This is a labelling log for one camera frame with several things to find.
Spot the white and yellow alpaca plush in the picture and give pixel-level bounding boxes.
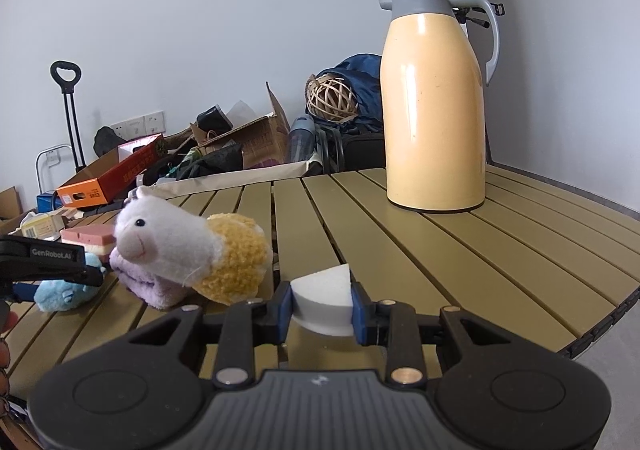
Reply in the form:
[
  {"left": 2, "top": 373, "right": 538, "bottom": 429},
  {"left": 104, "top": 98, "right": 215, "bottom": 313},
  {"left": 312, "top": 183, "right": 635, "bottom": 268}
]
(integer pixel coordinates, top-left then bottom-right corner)
[{"left": 114, "top": 186, "right": 274, "bottom": 306}]

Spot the person's left hand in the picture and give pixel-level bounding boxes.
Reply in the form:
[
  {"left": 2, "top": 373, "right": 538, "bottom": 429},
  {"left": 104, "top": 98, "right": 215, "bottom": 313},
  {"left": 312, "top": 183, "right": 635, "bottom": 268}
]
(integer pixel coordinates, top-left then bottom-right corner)
[{"left": 0, "top": 309, "right": 16, "bottom": 423}]

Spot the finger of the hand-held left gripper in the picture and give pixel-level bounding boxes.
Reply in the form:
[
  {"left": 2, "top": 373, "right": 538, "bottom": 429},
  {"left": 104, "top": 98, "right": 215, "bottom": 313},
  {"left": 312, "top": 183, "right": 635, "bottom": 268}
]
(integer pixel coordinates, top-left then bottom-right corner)
[
  {"left": 75, "top": 259, "right": 106, "bottom": 287},
  {"left": 0, "top": 282, "right": 44, "bottom": 306}
]

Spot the pile of dark clothes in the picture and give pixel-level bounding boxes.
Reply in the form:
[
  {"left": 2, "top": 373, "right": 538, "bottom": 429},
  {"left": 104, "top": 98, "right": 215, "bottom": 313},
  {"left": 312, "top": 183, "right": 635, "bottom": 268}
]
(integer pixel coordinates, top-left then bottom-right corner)
[{"left": 145, "top": 145, "right": 244, "bottom": 181}]

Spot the grey blue handheld vacuum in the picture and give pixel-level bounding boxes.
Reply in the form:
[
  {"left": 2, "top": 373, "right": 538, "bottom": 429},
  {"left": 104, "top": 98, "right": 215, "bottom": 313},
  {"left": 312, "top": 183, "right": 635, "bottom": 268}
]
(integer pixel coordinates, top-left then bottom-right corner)
[{"left": 287, "top": 114, "right": 317, "bottom": 164}]

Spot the dark blue bag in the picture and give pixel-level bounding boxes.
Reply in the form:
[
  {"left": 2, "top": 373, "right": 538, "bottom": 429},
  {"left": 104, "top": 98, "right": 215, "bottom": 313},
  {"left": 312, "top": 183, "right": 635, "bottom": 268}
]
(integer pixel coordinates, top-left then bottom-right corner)
[{"left": 315, "top": 53, "right": 383, "bottom": 132}]

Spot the white foam wedge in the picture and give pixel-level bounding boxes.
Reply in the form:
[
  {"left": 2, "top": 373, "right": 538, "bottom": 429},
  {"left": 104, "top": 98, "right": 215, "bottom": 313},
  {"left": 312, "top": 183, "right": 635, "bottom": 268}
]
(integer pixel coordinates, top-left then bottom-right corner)
[{"left": 290, "top": 264, "right": 357, "bottom": 337}]

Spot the khaki folding table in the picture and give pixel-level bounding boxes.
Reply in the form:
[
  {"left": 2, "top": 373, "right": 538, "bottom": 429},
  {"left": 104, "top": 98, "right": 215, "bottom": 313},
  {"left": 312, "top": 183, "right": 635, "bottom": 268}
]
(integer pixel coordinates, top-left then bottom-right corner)
[{"left": 0, "top": 165, "right": 640, "bottom": 401}]

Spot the black cap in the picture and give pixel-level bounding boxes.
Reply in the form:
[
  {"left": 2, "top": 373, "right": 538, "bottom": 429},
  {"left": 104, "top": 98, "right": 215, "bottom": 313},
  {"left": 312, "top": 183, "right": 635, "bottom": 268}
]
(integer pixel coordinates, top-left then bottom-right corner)
[{"left": 93, "top": 126, "right": 120, "bottom": 156}]

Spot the folded purple towel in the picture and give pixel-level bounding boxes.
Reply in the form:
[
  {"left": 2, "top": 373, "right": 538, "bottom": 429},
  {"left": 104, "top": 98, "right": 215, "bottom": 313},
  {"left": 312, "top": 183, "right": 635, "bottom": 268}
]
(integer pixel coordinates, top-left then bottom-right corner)
[{"left": 109, "top": 247, "right": 201, "bottom": 308}]

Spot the white metal tube rack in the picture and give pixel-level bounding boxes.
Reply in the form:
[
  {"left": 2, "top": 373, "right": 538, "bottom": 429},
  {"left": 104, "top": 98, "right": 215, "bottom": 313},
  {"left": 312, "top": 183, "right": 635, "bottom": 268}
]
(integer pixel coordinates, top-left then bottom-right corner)
[{"left": 35, "top": 144, "right": 76, "bottom": 194}]

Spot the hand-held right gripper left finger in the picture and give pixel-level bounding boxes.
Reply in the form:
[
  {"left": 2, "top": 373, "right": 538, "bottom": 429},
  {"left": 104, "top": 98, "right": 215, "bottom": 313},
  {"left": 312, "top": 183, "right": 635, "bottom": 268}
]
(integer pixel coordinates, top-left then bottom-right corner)
[{"left": 127, "top": 281, "right": 293, "bottom": 388}]

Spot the white double wall socket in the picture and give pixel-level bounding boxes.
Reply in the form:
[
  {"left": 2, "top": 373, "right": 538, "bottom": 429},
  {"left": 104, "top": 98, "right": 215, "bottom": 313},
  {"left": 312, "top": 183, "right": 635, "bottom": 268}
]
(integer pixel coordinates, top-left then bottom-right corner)
[{"left": 111, "top": 111, "right": 165, "bottom": 139}]

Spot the wicker ball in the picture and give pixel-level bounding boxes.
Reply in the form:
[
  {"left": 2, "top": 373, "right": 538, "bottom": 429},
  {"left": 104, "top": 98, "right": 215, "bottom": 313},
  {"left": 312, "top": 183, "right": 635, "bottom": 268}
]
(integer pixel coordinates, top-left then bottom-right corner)
[{"left": 306, "top": 74, "right": 360, "bottom": 122}]

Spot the long orange red box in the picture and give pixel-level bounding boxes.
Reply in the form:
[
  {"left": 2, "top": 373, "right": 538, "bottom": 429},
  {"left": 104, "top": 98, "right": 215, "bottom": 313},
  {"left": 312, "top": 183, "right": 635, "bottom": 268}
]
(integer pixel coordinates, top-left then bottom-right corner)
[{"left": 56, "top": 132, "right": 166, "bottom": 206}]

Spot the pink and cream sponge block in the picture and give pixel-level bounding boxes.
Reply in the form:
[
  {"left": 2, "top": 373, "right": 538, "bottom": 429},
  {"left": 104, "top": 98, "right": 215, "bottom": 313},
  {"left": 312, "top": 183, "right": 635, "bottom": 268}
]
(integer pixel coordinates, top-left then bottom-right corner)
[{"left": 60, "top": 224, "right": 118, "bottom": 258}]

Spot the small yellow labelled box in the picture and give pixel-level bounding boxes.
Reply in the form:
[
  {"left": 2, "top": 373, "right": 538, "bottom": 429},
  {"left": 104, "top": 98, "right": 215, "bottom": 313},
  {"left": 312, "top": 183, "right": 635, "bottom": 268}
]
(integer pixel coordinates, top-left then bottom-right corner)
[{"left": 20, "top": 212, "right": 64, "bottom": 239}]

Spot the open cardboard box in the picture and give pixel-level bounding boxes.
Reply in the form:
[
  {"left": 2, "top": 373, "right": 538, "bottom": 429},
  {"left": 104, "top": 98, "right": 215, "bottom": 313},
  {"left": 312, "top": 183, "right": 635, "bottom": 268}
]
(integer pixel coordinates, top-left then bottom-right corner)
[{"left": 190, "top": 82, "right": 291, "bottom": 171}]

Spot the black trolley handle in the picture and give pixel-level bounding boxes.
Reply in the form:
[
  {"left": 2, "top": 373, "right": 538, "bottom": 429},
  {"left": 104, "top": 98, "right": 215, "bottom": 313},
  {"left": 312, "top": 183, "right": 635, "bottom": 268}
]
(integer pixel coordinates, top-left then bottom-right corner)
[{"left": 50, "top": 61, "right": 89, "bottom": 171}]

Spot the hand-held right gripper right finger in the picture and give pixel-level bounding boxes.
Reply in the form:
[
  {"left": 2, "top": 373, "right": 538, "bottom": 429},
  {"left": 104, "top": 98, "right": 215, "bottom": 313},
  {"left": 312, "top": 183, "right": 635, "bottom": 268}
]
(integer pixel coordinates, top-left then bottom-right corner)
[{"left": 351, "top": 282, "right": 510, "bottom": 388}]

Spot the yellow thermos jug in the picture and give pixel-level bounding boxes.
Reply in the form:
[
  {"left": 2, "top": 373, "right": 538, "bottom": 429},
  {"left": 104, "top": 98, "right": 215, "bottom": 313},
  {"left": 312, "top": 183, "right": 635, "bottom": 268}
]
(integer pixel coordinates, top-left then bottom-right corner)
[{"left": 378, "top": 0, "right": 501, "bottom": 214}]

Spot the light blue plush toy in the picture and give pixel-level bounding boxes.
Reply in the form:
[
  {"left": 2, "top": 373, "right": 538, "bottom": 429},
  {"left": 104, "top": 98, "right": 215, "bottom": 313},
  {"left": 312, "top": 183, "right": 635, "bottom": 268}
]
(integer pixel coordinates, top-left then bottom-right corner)
[{"left": 34, "top": 252, "right": 108, "bottom": 313}]

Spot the small cardboard box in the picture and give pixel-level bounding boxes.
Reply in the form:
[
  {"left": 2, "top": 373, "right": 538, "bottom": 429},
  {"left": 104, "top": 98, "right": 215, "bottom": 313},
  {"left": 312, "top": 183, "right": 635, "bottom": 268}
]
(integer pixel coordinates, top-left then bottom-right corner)
[{"left": 0, "top": 186, "right": 24, "bottom": 222}]

